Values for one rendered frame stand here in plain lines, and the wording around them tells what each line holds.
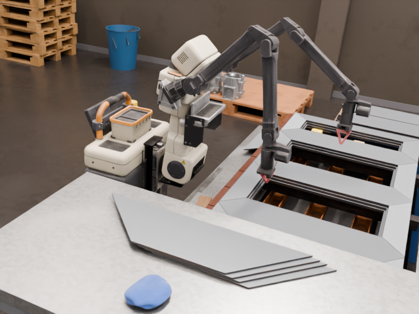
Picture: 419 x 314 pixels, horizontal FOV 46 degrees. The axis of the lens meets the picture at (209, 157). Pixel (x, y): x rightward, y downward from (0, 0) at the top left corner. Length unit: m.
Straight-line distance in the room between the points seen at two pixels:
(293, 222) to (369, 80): 4.37
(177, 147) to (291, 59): 3.98
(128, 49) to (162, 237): 5.19
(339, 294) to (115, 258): 0.61
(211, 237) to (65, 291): 0.43
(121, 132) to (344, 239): 1.28
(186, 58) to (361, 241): 1.11
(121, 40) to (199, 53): 4.19
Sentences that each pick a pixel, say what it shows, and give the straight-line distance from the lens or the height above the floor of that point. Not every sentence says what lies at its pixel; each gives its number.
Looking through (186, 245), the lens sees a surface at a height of 1.07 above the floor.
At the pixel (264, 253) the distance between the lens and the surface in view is 1.41.
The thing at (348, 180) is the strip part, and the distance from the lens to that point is 2.38.
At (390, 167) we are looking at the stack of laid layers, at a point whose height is 0.83.
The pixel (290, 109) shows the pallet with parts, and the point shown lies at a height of 0.17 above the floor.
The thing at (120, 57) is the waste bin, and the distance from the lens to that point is 6.53.
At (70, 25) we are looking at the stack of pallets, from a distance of 7.17.
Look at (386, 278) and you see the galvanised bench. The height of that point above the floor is 1.05.
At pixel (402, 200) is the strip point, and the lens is 2.33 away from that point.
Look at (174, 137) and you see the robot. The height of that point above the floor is 0.90.
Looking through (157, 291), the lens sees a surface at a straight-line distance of 1.25.
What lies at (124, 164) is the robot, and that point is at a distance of 2.48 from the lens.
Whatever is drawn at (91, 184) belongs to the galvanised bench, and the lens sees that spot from 1.74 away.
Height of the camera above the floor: 1.92
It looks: 26 degrees down
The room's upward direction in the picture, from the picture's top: 5 degrees clockwise
